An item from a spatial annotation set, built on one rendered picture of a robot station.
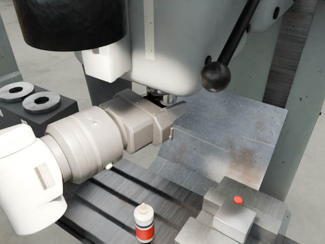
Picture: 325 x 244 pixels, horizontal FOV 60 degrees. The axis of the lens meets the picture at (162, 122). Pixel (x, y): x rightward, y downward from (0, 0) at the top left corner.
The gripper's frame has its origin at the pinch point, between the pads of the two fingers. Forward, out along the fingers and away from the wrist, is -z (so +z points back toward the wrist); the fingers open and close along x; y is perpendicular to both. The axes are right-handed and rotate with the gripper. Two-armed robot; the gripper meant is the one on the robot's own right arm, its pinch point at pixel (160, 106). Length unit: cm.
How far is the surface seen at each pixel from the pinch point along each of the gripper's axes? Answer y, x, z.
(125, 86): 96, 153, -101
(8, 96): 11.9, 43.1, 13.1
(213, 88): -12.5, -15.2, 7.5
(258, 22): -13.0, -7.8, -12.2
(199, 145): 30.7, 10.8, -26.1
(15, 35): 123, 433, -101
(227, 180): 24.5, -6.3, -15.6
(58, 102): 11.9, 31.8, 5.0
